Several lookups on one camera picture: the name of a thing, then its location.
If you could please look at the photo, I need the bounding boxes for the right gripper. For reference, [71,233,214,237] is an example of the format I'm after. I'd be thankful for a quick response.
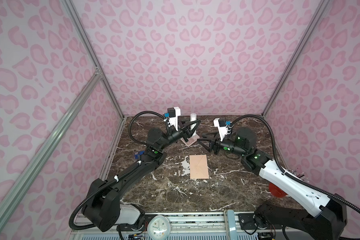
[197,130,248,157]

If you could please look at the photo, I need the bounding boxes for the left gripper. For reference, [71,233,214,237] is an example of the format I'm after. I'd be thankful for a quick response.
[159,117,200,152]

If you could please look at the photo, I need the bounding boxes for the white glue stick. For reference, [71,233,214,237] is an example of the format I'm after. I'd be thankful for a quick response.
[190,113,197,131]

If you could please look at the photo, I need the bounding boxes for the peach envelope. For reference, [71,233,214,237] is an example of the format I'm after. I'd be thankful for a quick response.
[190,155,209,180]

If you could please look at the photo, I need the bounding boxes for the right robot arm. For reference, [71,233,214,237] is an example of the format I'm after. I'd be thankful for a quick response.
[198,127,347,240]

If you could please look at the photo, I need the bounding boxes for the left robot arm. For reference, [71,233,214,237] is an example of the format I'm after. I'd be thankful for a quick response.
[69,120,201,232]

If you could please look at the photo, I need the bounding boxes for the pink calculator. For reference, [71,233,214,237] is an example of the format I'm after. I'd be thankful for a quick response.
[181,134,200,147]

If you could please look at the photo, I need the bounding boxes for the blue stapler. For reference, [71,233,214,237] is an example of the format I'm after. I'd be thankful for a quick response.
[134,151,144,160]

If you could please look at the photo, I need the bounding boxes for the red pencil cup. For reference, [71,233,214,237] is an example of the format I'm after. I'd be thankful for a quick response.
[268,168,309,199]

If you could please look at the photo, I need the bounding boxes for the light blue tape strip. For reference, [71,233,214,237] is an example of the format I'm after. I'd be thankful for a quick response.
[224,210,238,240]

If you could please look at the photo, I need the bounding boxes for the white desk clock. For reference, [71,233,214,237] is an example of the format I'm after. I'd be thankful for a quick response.
[147,215,171,240]

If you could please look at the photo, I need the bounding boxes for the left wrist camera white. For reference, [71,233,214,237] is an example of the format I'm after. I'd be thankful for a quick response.
[164,107,181,131]

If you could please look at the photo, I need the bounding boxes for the left black cable conduit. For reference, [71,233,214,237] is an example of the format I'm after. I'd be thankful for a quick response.
[68,110,169,231]

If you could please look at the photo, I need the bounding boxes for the black cable conduit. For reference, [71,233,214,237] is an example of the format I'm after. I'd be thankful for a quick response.
[68,110,169,231]
[229,114,360,240]

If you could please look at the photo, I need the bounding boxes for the right black cable conduit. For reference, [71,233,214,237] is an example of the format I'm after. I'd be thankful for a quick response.
[229,114,360,240]

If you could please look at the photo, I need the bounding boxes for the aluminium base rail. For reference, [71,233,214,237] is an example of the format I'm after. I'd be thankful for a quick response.
[68,211,331,240]

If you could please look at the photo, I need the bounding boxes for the aluminium frame strut left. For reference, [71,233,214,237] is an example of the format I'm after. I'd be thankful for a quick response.
[61,0,125,120]

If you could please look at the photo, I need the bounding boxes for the aluminium frame strut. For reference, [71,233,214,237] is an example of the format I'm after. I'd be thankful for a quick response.
[61,0,125,120]
[262,0,333,118]

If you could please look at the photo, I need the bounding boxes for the aluminium frame strut right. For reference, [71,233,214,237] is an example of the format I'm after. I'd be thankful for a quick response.
[262,0,333,118]

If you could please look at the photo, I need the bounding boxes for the aluminium diagonal frame bar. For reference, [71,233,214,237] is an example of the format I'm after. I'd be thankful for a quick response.
[0,73,103,233]

